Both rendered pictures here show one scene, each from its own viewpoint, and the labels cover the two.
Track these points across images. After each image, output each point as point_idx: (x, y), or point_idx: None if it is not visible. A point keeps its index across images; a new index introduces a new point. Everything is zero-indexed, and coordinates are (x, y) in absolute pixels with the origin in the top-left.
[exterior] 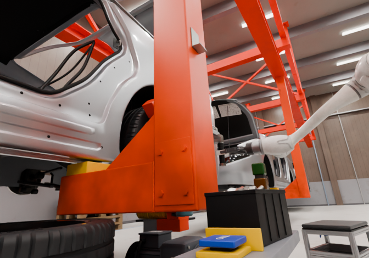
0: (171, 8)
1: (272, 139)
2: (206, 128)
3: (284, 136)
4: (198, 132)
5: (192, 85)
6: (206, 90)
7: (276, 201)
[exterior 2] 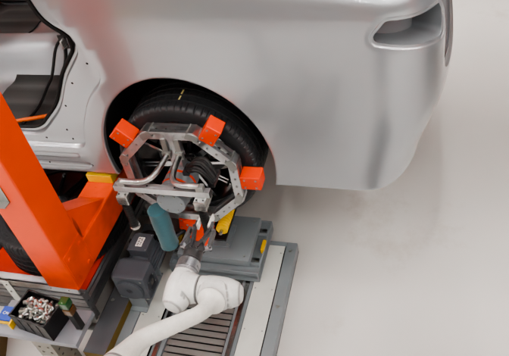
0: None
1: (167, 282)
2: (44, 252)
3: (163, 297)
4: (34, 255)
5: (13, 229)
6: (35, 227)
7: (32, 326)
